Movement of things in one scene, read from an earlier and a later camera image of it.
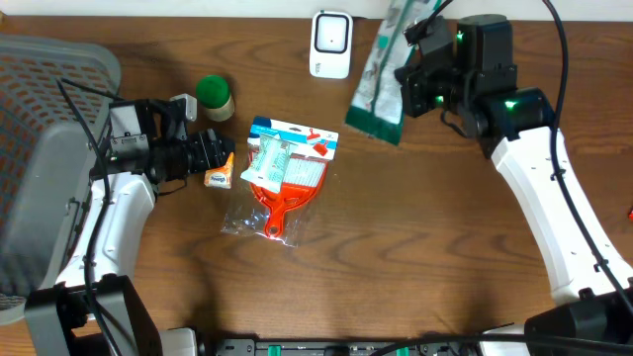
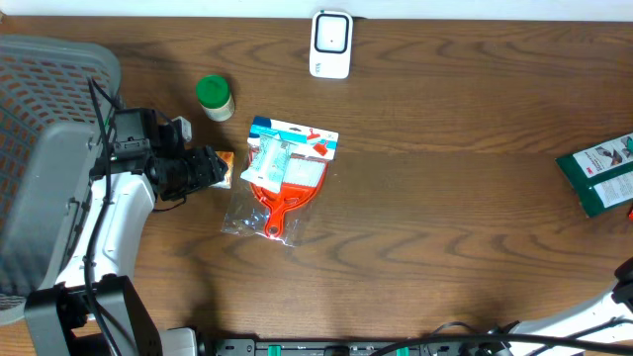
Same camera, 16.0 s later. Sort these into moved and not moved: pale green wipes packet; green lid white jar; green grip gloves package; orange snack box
Moved: green grip gloves package
Not moved: green lid white jar; pale green wipes packet; orange snack box
